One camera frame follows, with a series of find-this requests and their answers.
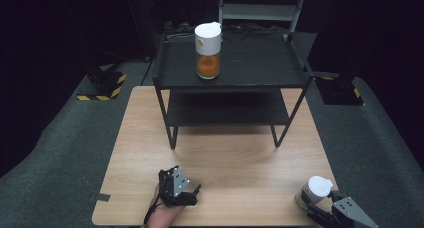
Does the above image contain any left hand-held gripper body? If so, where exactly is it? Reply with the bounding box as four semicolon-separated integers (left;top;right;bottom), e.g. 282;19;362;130
157;166;200;208

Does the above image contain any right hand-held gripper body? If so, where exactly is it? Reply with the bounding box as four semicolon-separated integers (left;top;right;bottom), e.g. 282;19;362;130
307;196;380;228

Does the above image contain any black two-tier shelf rack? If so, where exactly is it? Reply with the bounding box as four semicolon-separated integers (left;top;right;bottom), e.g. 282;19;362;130
152;31;341;151

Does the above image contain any orange-filled jar with white lid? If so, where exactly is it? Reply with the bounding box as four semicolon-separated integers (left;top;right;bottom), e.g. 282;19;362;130
194;21;223;80

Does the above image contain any dark tape strip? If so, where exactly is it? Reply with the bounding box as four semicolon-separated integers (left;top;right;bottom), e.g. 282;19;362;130
89;192;112;203

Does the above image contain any black base with hazard stripes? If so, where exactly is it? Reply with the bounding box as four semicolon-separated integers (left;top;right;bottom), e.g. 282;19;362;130
315;75;365;106
76;70;128;102

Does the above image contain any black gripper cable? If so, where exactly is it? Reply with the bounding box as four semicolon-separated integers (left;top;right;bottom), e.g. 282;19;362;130
143;196;166;228

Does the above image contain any thin black floor cable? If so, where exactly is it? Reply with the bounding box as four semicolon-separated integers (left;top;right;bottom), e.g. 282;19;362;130
140;57;155;86

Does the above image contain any tangle of black cables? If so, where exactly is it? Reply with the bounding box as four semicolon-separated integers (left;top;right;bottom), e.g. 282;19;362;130
163;20;288;42

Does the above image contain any grey metal stand frame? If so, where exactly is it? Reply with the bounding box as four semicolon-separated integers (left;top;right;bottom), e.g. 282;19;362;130
216;0;308;43

